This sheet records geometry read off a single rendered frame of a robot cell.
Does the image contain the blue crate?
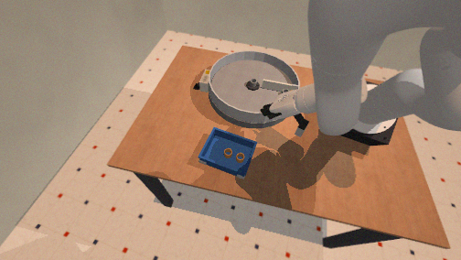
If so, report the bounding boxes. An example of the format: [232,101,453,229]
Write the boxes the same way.
[198,127,257,179]

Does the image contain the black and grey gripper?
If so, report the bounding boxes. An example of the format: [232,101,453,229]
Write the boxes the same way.
[260,89,302,119]

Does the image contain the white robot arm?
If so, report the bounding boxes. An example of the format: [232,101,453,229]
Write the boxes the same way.
[296,0,461,135]

